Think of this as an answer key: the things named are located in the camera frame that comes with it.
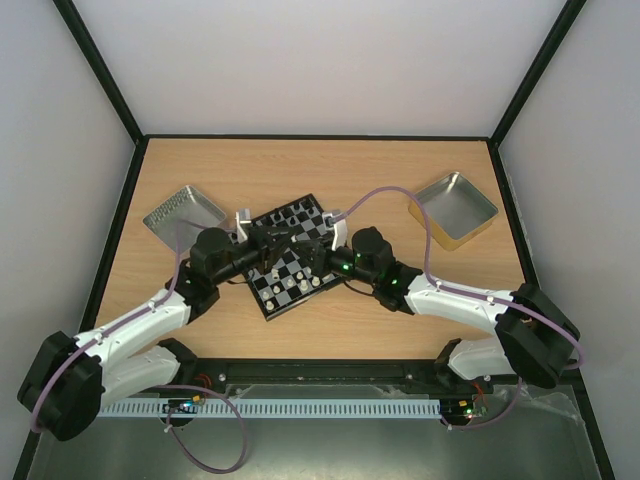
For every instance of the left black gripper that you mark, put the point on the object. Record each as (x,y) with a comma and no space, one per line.
(270,250)

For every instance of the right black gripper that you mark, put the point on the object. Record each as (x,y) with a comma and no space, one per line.
(322,251)

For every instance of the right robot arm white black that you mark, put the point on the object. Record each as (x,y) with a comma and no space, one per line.
(529,335)

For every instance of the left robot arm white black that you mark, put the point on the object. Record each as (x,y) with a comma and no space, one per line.
(64,387)

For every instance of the black silver chess board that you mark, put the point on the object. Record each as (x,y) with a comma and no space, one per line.
(276,297)

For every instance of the silver embossed tin lid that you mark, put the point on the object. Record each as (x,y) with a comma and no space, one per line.
(178,220)

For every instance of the gold square tin box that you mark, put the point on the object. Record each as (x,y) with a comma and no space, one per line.
(457,210)

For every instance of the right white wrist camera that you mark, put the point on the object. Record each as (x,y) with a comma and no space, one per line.
(335,224)

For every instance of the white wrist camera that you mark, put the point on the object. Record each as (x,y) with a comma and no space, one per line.
(243,222)
(335,224)

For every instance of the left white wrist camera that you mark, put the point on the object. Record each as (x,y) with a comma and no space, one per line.
(243,222)

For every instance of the light blue slotted cable duct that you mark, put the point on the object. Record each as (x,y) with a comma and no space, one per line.
(276,409)

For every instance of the black aluminium frame rail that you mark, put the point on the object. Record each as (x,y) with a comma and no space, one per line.
(149,371)

